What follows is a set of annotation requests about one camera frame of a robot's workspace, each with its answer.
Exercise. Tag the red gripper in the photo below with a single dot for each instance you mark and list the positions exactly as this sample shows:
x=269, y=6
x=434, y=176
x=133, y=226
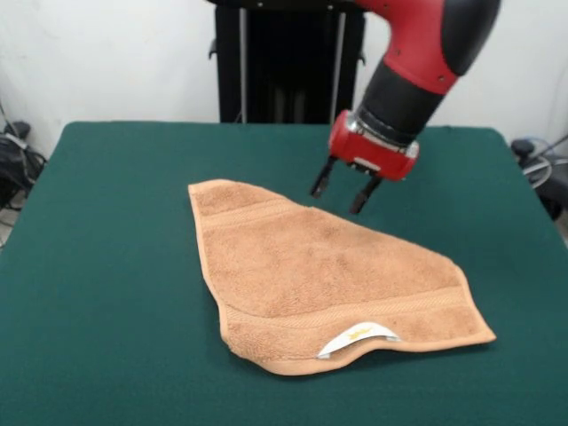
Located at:
x=368, y=153

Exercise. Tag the tan terry towel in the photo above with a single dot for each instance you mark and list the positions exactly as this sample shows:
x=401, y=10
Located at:
x=310, y=275

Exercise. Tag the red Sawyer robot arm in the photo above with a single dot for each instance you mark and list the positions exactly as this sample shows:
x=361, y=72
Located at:
x=421, y=53

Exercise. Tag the black round caster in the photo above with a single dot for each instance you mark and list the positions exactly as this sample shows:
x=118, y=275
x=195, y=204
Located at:
x=523, y=147

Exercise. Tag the dark green table cloth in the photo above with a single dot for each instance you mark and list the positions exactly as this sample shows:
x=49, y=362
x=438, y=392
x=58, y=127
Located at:
x=111, y=310

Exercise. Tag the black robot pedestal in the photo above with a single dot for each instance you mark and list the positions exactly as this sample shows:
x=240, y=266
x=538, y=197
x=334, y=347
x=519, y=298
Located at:
x=288, y=66

